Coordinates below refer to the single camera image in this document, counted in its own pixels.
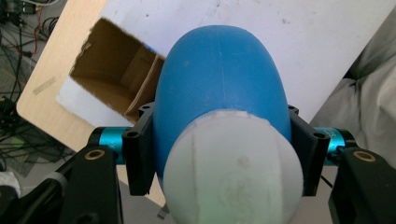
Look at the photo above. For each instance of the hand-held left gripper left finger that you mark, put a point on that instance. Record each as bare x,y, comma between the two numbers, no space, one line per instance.
138,155

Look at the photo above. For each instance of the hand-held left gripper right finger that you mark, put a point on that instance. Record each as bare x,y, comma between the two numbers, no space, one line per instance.
311,155

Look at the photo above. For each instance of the blue cardboard box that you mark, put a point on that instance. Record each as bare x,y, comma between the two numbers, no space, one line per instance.
106,77

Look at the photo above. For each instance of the blue bottle with white cap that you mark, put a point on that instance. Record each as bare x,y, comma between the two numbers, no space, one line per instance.
224,124

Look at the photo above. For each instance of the grey cloth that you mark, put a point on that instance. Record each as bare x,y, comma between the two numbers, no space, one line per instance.
370,102

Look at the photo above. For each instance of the strip of clear tape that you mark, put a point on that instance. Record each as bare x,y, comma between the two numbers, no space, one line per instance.
44,85

